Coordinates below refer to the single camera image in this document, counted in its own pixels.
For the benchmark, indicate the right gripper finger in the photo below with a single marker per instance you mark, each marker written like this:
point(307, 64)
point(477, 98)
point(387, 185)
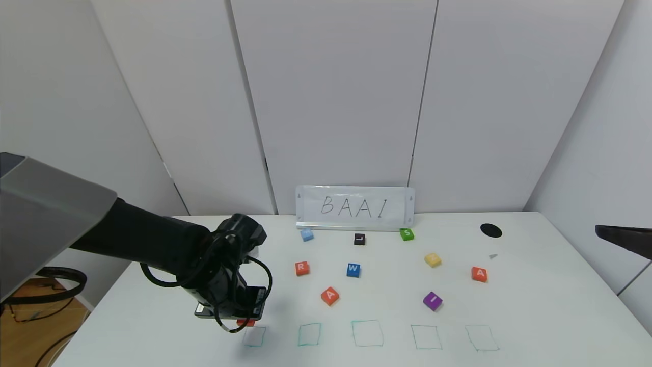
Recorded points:
point(634, 238)

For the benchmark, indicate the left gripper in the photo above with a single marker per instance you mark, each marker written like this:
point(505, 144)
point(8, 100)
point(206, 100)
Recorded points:
point(230, 307)

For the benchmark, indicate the orange letter B block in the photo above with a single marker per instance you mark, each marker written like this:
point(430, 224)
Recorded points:
point(245, 322)

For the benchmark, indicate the orange letter A block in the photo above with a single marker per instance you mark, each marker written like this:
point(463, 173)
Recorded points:
point(330, 295)
point(479, 274)

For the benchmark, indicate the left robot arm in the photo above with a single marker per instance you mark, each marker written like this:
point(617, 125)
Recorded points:
point(51, 214)

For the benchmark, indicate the white BAAI sign board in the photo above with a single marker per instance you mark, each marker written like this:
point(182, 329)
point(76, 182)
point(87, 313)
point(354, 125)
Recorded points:
point(351, 195)

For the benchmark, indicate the orange letter R block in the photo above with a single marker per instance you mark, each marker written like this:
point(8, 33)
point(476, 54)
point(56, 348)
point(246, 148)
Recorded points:
point(302, 268)

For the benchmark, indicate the light blue letter block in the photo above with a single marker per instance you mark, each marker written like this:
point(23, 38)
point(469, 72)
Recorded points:
point(306, 235)

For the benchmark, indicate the blue letter W block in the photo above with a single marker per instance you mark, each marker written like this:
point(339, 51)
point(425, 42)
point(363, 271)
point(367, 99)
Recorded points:
point(353, 270)

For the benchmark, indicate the black letter L block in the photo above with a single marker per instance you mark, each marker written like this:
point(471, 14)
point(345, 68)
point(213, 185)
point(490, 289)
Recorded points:
point(359, 239)

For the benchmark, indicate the green letter S block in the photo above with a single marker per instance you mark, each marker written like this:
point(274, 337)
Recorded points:
point(407, 235)

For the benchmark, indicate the purple letter I block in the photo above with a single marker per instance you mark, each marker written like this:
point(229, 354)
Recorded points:
point(432, 300)

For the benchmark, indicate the yellow letter block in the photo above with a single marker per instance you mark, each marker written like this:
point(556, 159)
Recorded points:
point(433, 260)

